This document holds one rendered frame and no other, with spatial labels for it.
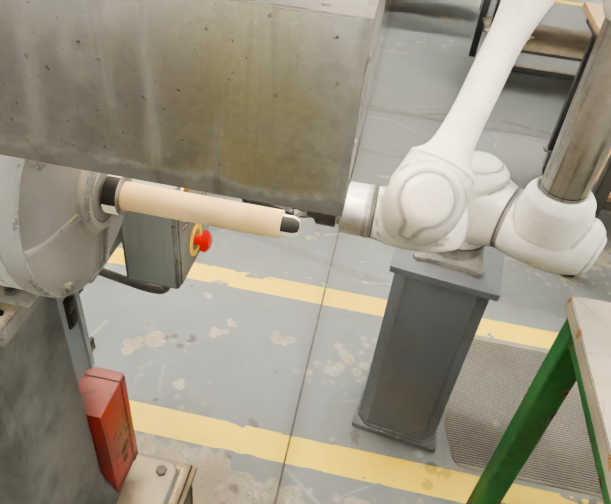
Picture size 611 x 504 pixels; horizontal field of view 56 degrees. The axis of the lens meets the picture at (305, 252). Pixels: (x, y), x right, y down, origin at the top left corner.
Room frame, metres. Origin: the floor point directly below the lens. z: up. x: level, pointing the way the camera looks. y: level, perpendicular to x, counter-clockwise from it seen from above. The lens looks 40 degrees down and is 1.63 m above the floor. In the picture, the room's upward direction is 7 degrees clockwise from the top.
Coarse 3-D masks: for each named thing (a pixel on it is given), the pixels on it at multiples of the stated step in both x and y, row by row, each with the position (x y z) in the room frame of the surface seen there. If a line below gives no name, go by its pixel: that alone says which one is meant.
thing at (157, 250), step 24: (192, 192) 0.79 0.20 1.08; (144, 216) 0.72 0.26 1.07; (144, 240) 0.72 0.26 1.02; (168, 240) 0.72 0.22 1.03; (192, 240) 0.78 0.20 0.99; (144, 264) 0.72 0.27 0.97; (168, 264) 0.72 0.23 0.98; (192, 264) 0.78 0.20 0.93; (144, 288) 0.75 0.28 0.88; (168, 288) 0.76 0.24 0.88
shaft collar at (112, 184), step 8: (112, 176) 0.53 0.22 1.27; (104, 184) 0.52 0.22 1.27; (112, 184) 0.52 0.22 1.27; (120, 184) 0.52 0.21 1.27; (104, 192) 0.51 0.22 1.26; (112, 192) 0.51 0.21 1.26; (104, 200) 0.51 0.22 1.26; (112, 200) 0.51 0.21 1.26; (104, 208) 0.51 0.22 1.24; (112, 208) 0.50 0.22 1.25; (120, 208) 0.51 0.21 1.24
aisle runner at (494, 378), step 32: (480, 352) 1.50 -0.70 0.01; (512, 352) 1.52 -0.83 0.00; (544, 352) 1.54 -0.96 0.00; (480, 384) 1.35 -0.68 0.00; (512, 384) 1.36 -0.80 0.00; (576, 384) 1.40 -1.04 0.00; (448, 416) 1.19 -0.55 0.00; (480, 416) 1.21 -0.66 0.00; (512, 416) 1.22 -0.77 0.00; (576, 416) 1.25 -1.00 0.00; (480, 448) 1.08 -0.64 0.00; (544, 448) 1.11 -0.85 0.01; (576, 448) 1.13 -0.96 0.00; (544, 480) 1.00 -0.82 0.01; (576, 480) 1.01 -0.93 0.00
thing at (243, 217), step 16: (128, 192) 0.52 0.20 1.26; (144, 192) 0.52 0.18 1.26; (160, 192) 0.52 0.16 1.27; (176, 192) 0.52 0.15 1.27; (128, 208) 0.51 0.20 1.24; (144, 208) 0.51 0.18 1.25; (160, 208) 0.51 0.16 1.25; (176, 208) 0.50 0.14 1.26; (192, 208) 0.50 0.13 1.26; (208, 208) 0.50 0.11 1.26; (224, 208) 0.51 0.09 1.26; (240, 208) 0.51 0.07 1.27; (256, 208) 0.51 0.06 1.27; (272, 208) 0.51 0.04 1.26; (208, 224) 0.50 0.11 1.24; (224, 224) 0.50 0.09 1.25; (240, 224) 0.50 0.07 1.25; (256, 224) 0.49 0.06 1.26; (272, 224) 0.49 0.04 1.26
